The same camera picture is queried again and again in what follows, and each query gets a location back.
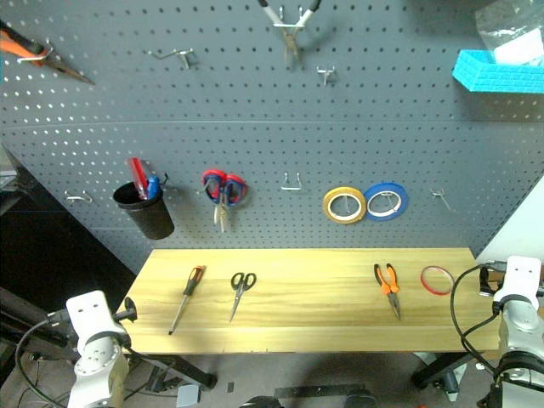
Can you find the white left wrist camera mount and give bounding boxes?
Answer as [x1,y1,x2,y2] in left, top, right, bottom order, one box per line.
[65,290,125,354]

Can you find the grey metal pegboard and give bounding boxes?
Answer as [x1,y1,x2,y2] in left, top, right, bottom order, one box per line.
[0,0,544,282]

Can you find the blue tape roll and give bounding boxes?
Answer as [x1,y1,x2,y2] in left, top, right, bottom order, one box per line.
[363,182,410,222]

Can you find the red tape roll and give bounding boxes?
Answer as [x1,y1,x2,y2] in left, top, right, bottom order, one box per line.
[420,265,456,298]

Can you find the long silver pegboard hook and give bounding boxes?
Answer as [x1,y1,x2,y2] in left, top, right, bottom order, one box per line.
[147,48,197,70]

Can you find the red and blue scissors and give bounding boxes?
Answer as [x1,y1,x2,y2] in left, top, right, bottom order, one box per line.
[201,169,249,234]

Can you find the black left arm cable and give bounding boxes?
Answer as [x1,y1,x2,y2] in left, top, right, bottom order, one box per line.
[14,309,71,408]

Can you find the yellow tape roll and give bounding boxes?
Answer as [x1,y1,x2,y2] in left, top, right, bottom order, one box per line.
[321,185,368,224]

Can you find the black handled scissors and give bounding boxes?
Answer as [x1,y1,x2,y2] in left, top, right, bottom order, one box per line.
[229,271,258,324]

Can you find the black table leg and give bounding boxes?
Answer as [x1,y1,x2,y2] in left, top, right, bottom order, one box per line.
[411,351,478,390]
[125,351,218,391]

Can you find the dark rounded shape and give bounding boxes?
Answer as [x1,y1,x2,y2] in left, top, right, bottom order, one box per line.
[343,392,377,408]
[239,394,286,408]

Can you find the silver hook holding orange pliers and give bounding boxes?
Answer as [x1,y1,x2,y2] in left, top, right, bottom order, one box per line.
[15,38,54,64]

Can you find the orange black long-nose pliers hanging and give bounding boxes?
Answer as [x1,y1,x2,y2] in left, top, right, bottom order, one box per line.
[0,20,96,87]

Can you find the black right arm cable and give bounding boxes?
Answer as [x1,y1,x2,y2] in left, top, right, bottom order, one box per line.
[450,262,507,386]

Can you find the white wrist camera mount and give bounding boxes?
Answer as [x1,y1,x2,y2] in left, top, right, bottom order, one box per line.
[492,255,544,305]
[65,290,125,354]

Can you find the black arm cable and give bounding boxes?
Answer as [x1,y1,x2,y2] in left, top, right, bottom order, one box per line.
[14,309,71,408]
[450,262,507,386]

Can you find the clear plastic bag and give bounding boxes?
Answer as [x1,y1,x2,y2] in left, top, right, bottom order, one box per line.
[473,0,544,66]

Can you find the black plastic cup holder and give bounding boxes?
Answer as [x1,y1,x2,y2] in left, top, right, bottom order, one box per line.
[112,180,176,241]

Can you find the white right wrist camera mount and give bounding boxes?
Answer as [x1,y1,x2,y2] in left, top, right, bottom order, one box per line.
[492,255,544,305]

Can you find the small grey box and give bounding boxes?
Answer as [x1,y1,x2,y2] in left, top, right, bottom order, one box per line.
[175,383,201,408]

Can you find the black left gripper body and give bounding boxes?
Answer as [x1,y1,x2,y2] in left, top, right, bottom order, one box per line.
[110,296,139,324]

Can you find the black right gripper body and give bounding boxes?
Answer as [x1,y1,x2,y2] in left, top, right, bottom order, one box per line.
[479,262,507,299]

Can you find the white handled needle-nose pliers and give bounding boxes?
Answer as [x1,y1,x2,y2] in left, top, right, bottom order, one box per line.
[257,0,323,65]

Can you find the small silver pegboard hook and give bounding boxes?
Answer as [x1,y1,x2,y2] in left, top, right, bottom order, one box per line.
[430,188,452,211]

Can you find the silver double-prong pegboard hook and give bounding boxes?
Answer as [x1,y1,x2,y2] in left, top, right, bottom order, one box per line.
[315,65,337,88]

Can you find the orange black needle-nose pliers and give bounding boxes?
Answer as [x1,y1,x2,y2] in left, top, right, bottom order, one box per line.
[373,263,402,321]

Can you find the cyan plastic storage basket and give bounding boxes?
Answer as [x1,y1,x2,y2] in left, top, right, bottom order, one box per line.
[451,48,544,95]

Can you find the orange black handled screwdriver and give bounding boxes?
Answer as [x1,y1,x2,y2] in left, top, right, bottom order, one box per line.
[167,264,207,337]

